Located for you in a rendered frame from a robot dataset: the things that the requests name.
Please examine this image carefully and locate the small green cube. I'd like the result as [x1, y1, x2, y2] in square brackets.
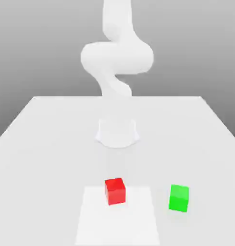
[168, 184, 190, 213]

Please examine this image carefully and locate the small red cube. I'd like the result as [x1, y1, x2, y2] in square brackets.
[104, 177, 126, 206]

